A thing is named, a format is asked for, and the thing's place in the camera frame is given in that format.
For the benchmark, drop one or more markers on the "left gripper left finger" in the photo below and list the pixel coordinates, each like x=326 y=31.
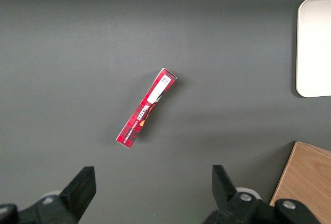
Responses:
x=77 y=190

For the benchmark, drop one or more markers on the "red cookie box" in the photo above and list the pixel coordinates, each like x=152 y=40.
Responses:
x=147 y=107

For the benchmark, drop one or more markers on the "wooden drawer cabinet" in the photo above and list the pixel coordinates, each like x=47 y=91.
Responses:
x=307 y=177

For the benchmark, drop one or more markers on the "beige plastic tray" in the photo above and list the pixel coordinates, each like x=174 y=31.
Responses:
x=315 y=48

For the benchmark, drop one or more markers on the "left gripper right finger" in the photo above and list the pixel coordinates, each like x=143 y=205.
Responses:
x=225 y=193

